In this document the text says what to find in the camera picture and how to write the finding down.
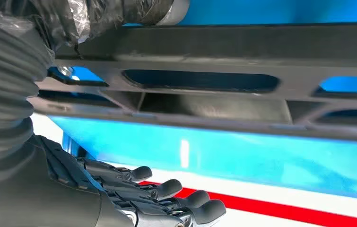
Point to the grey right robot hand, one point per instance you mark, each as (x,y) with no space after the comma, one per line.
(40,194)

